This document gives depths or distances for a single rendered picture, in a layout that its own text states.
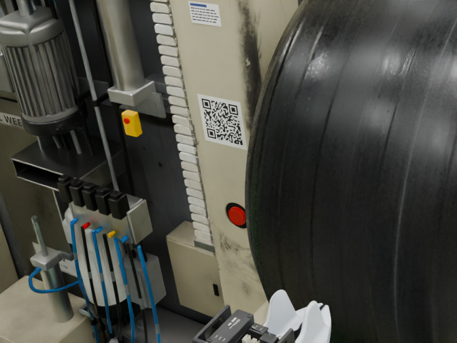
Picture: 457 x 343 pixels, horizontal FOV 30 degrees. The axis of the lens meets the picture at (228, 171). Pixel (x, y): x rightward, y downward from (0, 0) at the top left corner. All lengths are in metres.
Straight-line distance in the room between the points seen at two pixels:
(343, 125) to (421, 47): 0.11
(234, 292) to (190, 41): 0.43
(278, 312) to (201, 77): 0.47
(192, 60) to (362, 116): 0.38
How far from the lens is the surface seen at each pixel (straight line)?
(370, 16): 0.92
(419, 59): 0.87
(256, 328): 0.75
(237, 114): 1.17
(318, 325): 0.80
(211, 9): 1.12
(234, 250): 1.33
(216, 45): 1.14
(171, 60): 1.23
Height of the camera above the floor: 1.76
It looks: 30 degrees down
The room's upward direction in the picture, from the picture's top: 9 degrees counter-clockwise
